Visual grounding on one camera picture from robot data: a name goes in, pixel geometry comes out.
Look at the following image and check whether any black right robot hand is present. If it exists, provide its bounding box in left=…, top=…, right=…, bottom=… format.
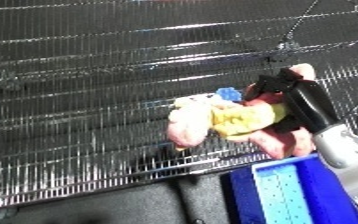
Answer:
left=241, top=67, right=343, bottom=135

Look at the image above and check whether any pink and yellow soft toy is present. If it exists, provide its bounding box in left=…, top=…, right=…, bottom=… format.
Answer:
left=164, top=62, right=322, bottom=160

